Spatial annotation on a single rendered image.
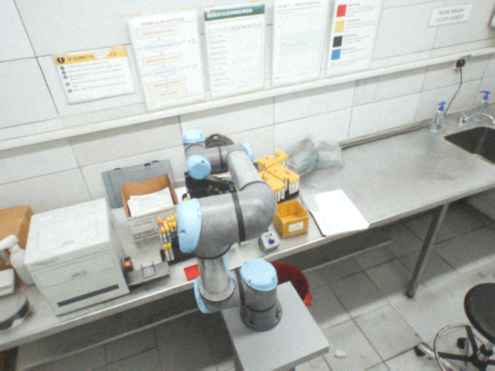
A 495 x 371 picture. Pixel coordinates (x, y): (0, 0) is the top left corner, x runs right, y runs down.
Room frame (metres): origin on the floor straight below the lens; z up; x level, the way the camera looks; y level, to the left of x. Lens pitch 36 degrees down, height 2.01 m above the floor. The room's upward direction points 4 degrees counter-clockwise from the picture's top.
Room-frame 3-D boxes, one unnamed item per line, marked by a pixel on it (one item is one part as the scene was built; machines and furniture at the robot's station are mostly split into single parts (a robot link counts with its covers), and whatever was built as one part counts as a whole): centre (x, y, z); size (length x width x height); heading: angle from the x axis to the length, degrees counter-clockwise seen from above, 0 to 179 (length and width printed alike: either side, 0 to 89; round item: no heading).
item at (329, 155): (1.79, -0.52, 0.94); 0.20 x 0.17 x 0.14; 80
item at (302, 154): (1.76, -0.35, 0.97); 0.26 x 0.17 x 0.19; 130
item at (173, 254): (1.10, 0.29, 0.93); 0.17 x 0.09 x 0.11; 109
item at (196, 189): (1.09, 0.16, 1.26); 0.09 x 0.08 x 0.12; 108
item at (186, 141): (1.08, 0.16, 1.42); 0.09 x 0.08 x 0.11; 9
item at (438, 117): (2.10, -1.32, 0.97); 0.08 x 0.07 x 0.20; 112
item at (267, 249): (1.12, -0.10, 0.92); 0.13 x 0.07 x 0.08; 19
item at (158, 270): (0.97, 0.42, 0.92); 0.21 x 0.07 x 0.05; 109
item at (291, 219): (1.24, -0.22, 0.92); 0.13 x 0.13 x 0.10; 16
